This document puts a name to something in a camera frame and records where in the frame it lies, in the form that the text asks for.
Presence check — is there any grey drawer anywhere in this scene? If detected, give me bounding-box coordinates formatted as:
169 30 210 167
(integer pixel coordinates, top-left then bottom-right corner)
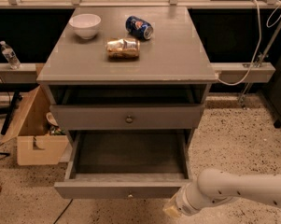
50 105 204 130
54 130 191 199

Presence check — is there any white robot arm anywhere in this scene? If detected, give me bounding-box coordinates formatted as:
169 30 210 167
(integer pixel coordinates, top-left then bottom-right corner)
163 168 281 217

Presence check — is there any grey top drawer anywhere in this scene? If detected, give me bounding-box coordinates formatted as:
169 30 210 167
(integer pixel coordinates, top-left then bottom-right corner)
50 105 204 130

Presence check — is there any grey drawer cabinet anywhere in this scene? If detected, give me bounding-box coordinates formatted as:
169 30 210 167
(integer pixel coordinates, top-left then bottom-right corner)
36 6 218 142

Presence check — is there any open cardboard box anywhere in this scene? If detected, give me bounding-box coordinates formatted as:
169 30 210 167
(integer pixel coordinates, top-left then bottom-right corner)
2 86 71 165

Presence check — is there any crushed gold snack can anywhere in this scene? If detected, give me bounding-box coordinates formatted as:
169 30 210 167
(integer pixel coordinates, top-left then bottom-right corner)
105 37 140 59

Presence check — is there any blue soda can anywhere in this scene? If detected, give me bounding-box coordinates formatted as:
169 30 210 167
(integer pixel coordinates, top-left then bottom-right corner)
125 16 153 40

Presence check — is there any black pole stand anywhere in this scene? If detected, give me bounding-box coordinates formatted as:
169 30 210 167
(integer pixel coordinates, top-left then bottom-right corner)
1 91 21 135

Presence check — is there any white ceramic bowl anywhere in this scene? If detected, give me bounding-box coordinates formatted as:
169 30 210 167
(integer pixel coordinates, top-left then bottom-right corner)
68 14 101 39

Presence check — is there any clear plastic water bottle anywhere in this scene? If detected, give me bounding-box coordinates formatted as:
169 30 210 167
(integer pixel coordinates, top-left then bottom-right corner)
0 41 21 70

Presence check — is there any black floor cable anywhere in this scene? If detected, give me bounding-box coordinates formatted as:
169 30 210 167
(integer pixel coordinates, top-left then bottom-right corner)
52 199 74 224

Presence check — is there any white cable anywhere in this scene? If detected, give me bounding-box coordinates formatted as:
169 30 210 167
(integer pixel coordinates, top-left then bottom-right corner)
217 0 281 87

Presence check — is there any grey metal rail shelf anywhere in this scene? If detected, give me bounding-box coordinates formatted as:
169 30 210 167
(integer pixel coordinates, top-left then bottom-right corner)
0 63 275 83

